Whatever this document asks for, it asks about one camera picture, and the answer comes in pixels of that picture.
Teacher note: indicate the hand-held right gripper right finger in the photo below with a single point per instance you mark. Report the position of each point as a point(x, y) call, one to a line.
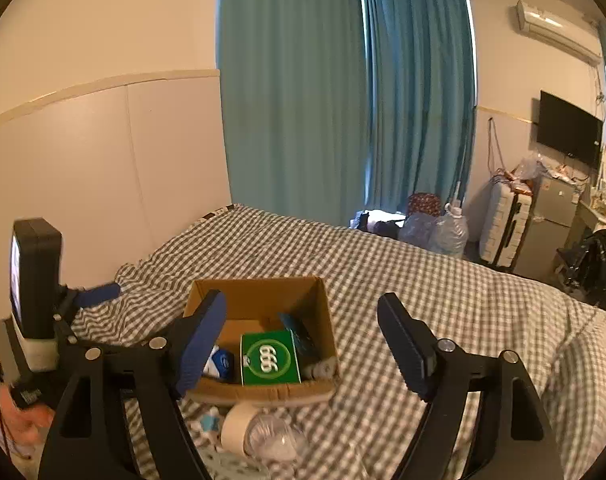
point(405, 355)

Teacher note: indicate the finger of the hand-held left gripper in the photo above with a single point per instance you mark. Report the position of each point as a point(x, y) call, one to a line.
point(100, 294)

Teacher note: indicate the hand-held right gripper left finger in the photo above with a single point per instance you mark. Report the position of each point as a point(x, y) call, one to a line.
point(203, 347)

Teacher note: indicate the brown cardboard box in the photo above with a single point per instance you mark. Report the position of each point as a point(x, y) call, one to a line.
point(263, 295)

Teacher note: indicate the person's left hand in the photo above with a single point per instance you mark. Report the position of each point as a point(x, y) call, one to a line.
point(30, 420)

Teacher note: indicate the blue and white packet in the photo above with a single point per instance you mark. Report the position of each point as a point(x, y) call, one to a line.
point(220, 362)

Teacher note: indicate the green box with white circle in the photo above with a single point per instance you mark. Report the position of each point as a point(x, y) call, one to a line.
point(270, 357)

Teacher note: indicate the small blue and white item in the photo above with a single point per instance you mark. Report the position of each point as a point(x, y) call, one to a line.
point(210, 419)

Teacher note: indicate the grey roll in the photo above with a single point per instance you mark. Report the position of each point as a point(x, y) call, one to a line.
point(322, 367)

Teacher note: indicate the white tape roll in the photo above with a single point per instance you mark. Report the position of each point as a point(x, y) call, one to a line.
point(238, 427)

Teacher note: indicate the grey checked blanket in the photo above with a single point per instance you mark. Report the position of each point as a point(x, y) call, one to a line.
point(383, 265)

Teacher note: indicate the dark teal packet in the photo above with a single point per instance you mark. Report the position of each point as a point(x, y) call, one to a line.
point(300, 335)

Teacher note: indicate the clear plastic bottle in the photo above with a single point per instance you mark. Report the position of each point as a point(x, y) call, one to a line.
point(275, 437)

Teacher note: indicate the large clear water jug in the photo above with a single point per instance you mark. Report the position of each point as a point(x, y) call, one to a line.
point(450, 232)
point(415, 230)

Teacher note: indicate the dark bag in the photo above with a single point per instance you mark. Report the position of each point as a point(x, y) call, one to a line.
point(378, 225)

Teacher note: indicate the red patterned bag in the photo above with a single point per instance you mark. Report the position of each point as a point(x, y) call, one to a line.
point(425, 204)

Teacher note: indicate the white suitcase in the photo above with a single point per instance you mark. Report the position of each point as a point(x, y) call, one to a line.
point(505, 225)

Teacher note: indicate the grey mini fridge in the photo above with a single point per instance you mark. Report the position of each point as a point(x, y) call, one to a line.
point(553, 220)

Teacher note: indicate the black bag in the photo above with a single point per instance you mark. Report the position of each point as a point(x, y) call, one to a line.
point(595, 265)

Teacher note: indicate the clear plastic bag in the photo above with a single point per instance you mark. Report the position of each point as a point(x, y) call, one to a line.
point(533, 167)

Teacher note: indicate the grey desk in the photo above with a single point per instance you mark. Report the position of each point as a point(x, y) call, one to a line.
point(590, 215)

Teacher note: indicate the narrow teal curtain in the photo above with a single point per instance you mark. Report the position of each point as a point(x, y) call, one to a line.
point(418, 90)

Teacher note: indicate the wide teal curtain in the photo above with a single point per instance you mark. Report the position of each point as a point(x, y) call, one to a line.
point(288, 85)

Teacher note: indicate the white air conditioner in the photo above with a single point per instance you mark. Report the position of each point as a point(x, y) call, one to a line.
point(553, 27)

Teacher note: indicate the black wall television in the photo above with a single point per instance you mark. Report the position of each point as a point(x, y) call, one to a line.
point(568, 127)

